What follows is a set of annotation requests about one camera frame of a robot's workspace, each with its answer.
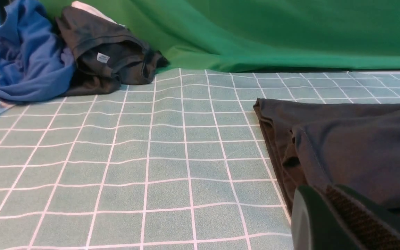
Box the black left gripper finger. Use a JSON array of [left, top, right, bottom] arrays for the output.
[[291, 185, 400, 250]]

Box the dark gray long-sleeve shirt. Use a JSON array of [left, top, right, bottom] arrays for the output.
[[253, 98, 400, 216]]

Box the crumpled dark brown shirt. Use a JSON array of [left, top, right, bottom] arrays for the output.
[[56, 5, 169, 97]]

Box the crumpled blue shirt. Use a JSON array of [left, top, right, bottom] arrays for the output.
[[0, 0, 76, 102]]

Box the teal grid-pattern tablecloth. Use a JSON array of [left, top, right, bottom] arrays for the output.
[[0, 69, 400, 250]]

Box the green backdrop cloth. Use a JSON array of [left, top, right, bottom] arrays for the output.
[[39, 0, 400, 73]]

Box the white cloth behind pile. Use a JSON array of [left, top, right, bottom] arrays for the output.
[[71, 1, 127, 27]]

